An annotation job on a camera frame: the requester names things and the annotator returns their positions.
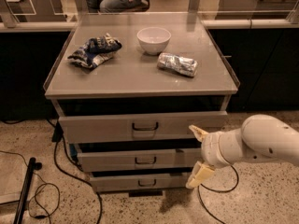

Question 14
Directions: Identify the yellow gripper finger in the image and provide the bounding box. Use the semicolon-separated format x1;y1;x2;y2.
186;161;215;189
189;125;208;142

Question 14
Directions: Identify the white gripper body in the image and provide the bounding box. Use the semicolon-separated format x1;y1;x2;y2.
201;129;245;168

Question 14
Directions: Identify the grey drawer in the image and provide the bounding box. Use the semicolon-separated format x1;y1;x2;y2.
59;111;227;144
90;172;190;192
78;148;201;172

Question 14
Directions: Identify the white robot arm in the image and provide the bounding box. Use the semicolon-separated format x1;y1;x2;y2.
186;115;299;189

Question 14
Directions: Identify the grey top drawer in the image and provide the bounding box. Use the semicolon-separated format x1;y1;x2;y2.
59;111;227;144

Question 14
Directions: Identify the grey drawer cabinet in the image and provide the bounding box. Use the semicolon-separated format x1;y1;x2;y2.
45;13;238;182

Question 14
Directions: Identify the grey bottom drawer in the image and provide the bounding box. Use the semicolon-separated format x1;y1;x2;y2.
90;172;190;192

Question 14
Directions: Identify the silver foil snack bag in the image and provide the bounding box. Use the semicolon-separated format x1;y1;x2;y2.
157;53;198;77

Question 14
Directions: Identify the white bowl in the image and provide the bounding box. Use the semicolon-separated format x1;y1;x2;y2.
137;27;171;55

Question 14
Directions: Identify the blue crumpled chip bag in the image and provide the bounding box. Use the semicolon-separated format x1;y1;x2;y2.
68;33;122;70

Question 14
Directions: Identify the grey desk background right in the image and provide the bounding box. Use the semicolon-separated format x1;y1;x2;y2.
216;0;298;20

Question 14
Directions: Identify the grey desk background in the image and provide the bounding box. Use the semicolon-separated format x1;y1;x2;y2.
216;0;298;20
0;0;66;22

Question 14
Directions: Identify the black pole on floor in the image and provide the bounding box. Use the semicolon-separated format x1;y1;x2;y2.
13;158;42;224

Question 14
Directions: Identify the grey desk background left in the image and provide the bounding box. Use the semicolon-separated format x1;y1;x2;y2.
0;0;66;22

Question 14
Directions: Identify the black floor cable right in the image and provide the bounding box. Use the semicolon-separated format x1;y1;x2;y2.
197;165;240;224

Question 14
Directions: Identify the black floor cable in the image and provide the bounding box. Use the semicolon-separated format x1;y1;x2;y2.
197;165;240;224
46;119;104;224

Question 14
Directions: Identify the white barrier rail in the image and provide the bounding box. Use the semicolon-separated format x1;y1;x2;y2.
0;20;299;33

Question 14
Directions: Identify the black floor cable left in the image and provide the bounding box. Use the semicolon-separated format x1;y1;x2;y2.
46;119;104;224

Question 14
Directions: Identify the thin black looped cable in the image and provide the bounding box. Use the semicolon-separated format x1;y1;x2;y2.
0;149;62;220

